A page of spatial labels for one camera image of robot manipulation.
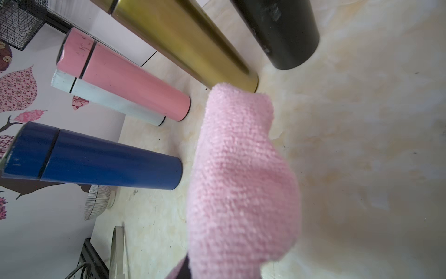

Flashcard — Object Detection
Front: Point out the pink towel cloth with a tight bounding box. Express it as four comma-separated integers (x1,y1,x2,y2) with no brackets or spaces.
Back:
168,83,302,279

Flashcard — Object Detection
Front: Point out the gold thermos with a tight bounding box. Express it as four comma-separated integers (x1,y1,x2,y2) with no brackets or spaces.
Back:
94,0,259,93

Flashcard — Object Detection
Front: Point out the blue thermos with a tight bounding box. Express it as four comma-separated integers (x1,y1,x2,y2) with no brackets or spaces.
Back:
1,122,183,190

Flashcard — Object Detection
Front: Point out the white thermos black lid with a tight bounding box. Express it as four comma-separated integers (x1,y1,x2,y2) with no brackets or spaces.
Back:
51,69,166,126

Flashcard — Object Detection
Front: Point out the pink thermos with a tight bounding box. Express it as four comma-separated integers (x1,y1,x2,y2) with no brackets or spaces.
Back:
56,28,190,122

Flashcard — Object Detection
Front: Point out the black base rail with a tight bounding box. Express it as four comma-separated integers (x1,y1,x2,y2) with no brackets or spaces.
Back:
66,238,109,279

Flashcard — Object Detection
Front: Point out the black wire basket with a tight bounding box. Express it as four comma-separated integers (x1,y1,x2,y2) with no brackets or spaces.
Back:
1,0,48,51

